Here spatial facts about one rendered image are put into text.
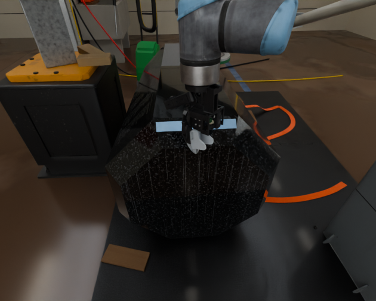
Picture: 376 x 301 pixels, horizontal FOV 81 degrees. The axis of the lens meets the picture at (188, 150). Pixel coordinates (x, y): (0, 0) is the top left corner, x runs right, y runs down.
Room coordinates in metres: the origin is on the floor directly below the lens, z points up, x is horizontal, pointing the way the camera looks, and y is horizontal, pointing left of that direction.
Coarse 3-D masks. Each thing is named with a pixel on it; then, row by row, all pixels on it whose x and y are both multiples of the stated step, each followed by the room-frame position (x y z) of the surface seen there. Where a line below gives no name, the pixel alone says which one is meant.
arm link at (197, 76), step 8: (216, 64) 0.48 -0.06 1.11; (184, 72) 0.48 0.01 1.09; (192, 72) 0.47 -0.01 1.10; (200, 72) 0.46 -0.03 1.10; (208, 72) 0.47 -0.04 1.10; (216, 72) 0.48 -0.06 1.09; (184, 80) 0.48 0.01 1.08; (192, 80) 0.46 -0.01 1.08; (200, 80) 0.46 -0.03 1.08; (208, 80) 0.46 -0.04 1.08; (216, 80) 0.48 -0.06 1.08
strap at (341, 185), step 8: (288, 112) 2.19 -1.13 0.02; (288, 128) 1.86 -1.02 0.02; (272, 136) 1.73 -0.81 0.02; (344, 184) 1.12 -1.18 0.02; (320, 192) 1.04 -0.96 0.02; (328, 192) 1.04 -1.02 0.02; (272, 200) 0.97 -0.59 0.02; (280, 200) 0.97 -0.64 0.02; (288, 200) 0.97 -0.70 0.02; (296, 200) 0.97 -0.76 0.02; (304, 200) 0.97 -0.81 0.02
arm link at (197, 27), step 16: (192, 0) 0.48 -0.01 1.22; (208, 0) 0.47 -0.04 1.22; (224, 0) 0.49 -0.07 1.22; (192, 16) 0.47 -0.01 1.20; (208, 16) 0.47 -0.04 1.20; (192, 32) 0.47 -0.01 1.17; (208, 32) 0.46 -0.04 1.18; (192, 48) 0.47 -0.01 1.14; (208, 48) 0.47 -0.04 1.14; (192, 64) 0.47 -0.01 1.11; (208, 64) 0.47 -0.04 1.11
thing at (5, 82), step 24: (96, 72) 1.45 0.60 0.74; (0, 96) 1.22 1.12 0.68; (24, 96) 1.23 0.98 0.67; (48, 96) 1.24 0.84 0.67; (72, 96) 1.25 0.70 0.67; (96, 96) 1.26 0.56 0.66; (120, 96) 1.75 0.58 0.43; (24, 120) 1.23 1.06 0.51; (48, 120) 1.24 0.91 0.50; (72, 120) 1.25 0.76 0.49; (96, 120) 1.25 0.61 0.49; (120, 120) 1.62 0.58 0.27; (48, 144) 1.24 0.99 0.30; (72, 144) 1.25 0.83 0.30; (96, 144) 1.25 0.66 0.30; (48, 168) 1.23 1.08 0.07; (72, 168) 1.24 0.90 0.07; (96, 168) 1.25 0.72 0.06
